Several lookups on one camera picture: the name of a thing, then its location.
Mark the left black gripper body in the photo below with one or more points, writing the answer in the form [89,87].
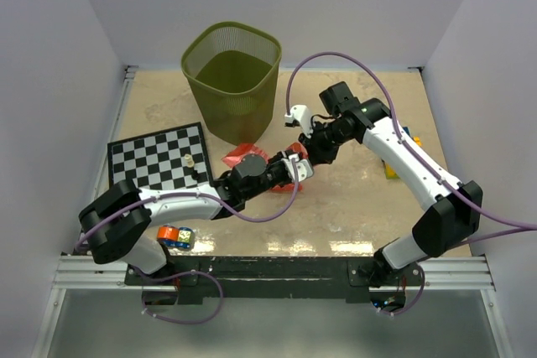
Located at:
[274,173]

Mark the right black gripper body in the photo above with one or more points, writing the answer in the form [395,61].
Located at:
[325,140]

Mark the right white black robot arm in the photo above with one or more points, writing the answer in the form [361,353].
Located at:
[447,218]

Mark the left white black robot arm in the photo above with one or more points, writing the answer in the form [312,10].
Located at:
[114,224]

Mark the orange blue toy car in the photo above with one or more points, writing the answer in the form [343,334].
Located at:
[176,237]

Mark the colourful toy block stack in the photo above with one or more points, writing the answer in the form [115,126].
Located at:
[389,171]

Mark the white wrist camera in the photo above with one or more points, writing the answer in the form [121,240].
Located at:
[300,116]
[298,168]

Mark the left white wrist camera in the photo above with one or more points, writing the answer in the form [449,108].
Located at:
[298,168]

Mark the olive green mesh trash bin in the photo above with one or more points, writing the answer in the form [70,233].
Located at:
[232,70]

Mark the black white chessboard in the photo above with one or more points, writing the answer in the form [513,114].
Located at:
[156,160]

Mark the red plastic trash bag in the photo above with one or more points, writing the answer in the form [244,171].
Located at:
[237,154]

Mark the cream chess piece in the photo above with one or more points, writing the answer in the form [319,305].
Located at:
[189,161]

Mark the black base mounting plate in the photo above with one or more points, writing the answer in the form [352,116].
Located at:
[189,280]

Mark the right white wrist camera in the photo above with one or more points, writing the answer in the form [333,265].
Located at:
[300,116]

